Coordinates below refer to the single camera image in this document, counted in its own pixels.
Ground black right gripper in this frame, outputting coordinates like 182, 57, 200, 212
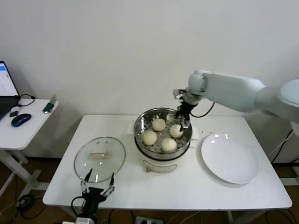
175, 104, 194, 136

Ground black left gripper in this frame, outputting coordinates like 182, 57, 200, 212
80, 168, 116, 218

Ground white steamed baozi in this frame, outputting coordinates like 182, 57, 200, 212
160, 138, 178, 154
152, 118, 166, 132
170, 124, 185, 138
142, 130, 157, 146

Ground round glass pot lid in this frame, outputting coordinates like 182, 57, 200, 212
74, 137, 126, 184

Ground perforated steel steamer basket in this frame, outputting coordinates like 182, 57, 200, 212
127, 107, 199, 161

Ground white electric cooker pot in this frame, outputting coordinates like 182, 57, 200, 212
135, 140, 196, 174

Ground white power strip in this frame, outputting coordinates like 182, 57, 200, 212
135, 216, 163, 224

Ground white round plate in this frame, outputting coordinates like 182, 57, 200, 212
200, 133, 259, 184

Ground white side desk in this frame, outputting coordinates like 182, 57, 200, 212
0, 99, 59, 206

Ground green and silver tool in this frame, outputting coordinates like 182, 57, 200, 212
42, 95, 58, 114

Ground blue computer mouse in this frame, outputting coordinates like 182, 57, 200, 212
11, 113, 32, 128

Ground black laptop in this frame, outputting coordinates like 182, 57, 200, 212
0, 61, 21, 120

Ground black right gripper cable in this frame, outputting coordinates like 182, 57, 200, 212
189, 101, 215, 118

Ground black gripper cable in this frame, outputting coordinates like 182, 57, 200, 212
189, 101, 215, 118
71, 196, 85, 216

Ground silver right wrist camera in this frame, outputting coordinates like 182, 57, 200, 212
172, 88, 187, 100

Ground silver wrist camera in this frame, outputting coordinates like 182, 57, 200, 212
75, 216, 97, 224
172, 88, 187, 100

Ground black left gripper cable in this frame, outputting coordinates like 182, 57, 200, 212
71, 196, 85, 216

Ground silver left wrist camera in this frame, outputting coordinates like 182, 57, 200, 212
75, 216, 97, 224

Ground black floor cable bundle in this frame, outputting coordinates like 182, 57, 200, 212
14, 195, 36, 220

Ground white wall cable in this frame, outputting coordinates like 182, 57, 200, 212
267, 132, 294, 161

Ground black wall cable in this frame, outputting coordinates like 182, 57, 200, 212
272, 130, 294, 163

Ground black laptop cable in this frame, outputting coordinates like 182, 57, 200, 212
17, 94, 36, 108

